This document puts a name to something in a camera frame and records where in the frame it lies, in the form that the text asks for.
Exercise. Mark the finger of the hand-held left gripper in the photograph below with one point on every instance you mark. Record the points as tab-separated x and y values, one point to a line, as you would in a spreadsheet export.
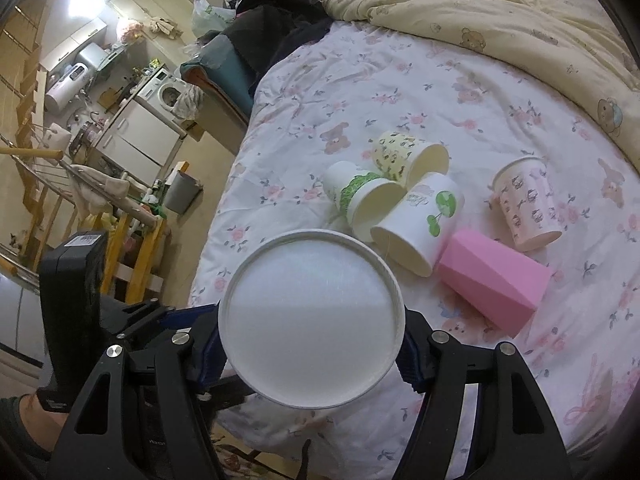
227	394
187	316

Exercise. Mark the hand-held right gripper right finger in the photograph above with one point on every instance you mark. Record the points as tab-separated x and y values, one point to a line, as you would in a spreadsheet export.
411	355

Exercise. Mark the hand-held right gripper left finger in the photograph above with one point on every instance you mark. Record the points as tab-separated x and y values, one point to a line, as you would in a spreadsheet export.
209	355

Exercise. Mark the plain white paper cup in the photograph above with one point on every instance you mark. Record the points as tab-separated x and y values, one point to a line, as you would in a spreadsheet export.
310	320

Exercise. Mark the person's left forearm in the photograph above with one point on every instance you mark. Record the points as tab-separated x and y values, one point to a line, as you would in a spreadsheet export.
25	425

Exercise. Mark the white cup with green cherries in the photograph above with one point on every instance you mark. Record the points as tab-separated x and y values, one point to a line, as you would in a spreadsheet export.
420	225

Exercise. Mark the white cup with green band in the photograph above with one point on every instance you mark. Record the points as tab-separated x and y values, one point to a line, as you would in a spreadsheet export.
350	187

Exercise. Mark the pink patterned paper cup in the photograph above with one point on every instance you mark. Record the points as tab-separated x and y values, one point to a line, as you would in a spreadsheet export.
527	205

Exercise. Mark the yellow patterned paper cup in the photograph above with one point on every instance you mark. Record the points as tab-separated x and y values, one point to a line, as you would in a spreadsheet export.
395	155

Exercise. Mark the yellow wooden rack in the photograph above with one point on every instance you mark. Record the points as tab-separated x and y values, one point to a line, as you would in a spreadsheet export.
142	255

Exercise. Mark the pink faceted box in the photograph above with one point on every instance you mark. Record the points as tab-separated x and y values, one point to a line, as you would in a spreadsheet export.
490	280

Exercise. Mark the grey trash bin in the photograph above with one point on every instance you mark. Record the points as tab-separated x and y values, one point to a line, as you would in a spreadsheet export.
181	191

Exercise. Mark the beige towel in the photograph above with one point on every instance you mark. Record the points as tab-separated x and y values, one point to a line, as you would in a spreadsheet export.
102	185

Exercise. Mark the wooden stair railing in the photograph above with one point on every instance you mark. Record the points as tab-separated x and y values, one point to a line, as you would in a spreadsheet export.
30	185

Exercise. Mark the white low cabinet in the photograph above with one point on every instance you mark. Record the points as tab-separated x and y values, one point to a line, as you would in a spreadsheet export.
137	135

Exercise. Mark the white water heater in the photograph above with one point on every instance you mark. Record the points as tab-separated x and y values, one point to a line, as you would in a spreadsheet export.
65	87

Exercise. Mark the white washing machine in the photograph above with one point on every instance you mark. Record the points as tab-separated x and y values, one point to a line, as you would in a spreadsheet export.
162	92

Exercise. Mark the teal cushion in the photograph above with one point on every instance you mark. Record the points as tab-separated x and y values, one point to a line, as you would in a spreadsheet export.
220	75

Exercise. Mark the floral white bed sheet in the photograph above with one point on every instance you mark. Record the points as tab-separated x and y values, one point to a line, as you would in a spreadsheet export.
375	90

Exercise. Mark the pink flower bunch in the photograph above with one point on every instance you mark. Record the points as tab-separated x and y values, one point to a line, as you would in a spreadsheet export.
129	30

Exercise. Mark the white plastic bag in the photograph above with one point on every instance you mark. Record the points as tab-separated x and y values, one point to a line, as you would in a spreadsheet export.
210	15

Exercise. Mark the pile of dark clothes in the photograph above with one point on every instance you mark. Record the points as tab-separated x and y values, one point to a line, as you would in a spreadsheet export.
280	25

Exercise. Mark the yellow bear print quilt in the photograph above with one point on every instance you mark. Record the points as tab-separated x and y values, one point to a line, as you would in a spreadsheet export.
500	5

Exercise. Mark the white wall cabinet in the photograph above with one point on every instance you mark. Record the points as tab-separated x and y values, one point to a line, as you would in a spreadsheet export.
75	40

